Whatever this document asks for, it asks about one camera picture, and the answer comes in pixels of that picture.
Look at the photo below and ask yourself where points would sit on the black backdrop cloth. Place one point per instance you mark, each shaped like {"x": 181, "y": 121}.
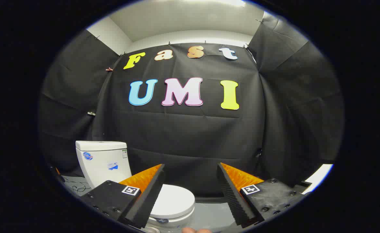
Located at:
{"x": 183, "y": 139}

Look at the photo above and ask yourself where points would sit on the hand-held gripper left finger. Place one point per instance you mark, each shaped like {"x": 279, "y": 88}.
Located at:
{"x": 146, "y": 200}

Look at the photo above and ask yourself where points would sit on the white toilet bowl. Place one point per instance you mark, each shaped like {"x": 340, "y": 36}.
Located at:
{"x": 173, "y": 224}

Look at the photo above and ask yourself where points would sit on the white toilet tank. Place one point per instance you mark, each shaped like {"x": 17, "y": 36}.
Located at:
{"x": 100, "y": 165}

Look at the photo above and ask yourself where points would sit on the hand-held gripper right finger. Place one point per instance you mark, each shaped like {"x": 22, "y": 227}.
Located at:
{"x": 233, "y": 200}

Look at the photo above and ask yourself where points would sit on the small silver clip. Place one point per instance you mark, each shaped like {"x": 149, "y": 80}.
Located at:
{"x": 91, "y": 113}

